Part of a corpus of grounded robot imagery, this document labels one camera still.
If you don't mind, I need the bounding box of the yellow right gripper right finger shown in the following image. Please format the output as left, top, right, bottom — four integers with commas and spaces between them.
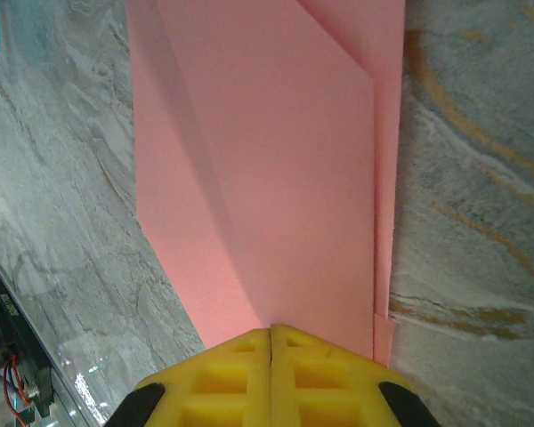
270, 323, 441, 427

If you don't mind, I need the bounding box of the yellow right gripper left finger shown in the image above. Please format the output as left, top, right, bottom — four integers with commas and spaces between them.
104, 323, 272, 427

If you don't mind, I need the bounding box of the pink paper sheet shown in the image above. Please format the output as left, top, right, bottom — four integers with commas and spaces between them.
125, 0, 405, 361

